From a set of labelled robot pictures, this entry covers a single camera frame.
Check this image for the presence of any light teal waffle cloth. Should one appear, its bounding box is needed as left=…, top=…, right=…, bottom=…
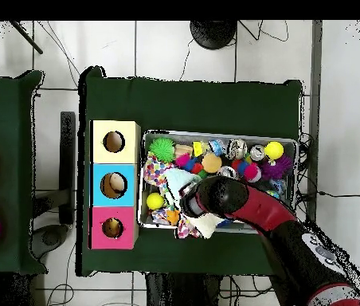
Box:
left=160, top=167, right=202, bottom=205

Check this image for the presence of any polka dot cloth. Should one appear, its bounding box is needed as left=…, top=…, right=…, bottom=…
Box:
left=144, top=152, right=174, bottom=187

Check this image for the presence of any cream waffle cloth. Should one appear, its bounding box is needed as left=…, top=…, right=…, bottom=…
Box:
left=181, top=213, right=227, bottom=240

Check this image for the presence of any wooden box with three holes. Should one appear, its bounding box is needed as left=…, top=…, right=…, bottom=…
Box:
left=89, top=119, right=143, bottom=251

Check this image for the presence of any green spiky ball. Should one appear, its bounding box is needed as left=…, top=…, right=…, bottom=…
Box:
left=148, top=136, right=177, bottom=162

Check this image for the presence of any small yellow ball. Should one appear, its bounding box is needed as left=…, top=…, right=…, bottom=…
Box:
left=146, top=192, right=166, bottom=212

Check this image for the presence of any pink pompom ball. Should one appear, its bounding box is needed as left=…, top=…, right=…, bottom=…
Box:
left=243, top=163, right=263, bottom=183

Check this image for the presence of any large yellow ball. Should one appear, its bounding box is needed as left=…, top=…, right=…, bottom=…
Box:
left=264, top=140, right=285, bottom=161

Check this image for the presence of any purple spiky ball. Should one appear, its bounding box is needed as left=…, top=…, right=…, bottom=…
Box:
left=261, top=155, right=295, bottom=182

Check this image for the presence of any black panel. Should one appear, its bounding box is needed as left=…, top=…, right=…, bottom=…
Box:
left=58, top=111, right=78, bottom=226

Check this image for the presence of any black round base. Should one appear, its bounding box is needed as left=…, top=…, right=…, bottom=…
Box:
left=190, top=20, right=238, bottom=50

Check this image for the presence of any dark green side tablecloth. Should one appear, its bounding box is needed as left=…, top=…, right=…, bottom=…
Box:
left=0, top=69, right=46, bottom=275

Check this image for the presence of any black rod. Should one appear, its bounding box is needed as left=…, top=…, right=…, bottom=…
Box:
left=9, top=20, right=44, bottom=55

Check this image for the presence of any clear wire mesh bin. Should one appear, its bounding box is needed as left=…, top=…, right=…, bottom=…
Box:
left=138, top=130, right=299, bottom=237

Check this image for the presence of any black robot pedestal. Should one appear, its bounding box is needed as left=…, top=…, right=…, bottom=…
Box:
left=143, top=273, right=276, bottom=306

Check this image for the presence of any long black floor cable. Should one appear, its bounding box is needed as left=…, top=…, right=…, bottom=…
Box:
left=316, top=189, right=360, bottom=198

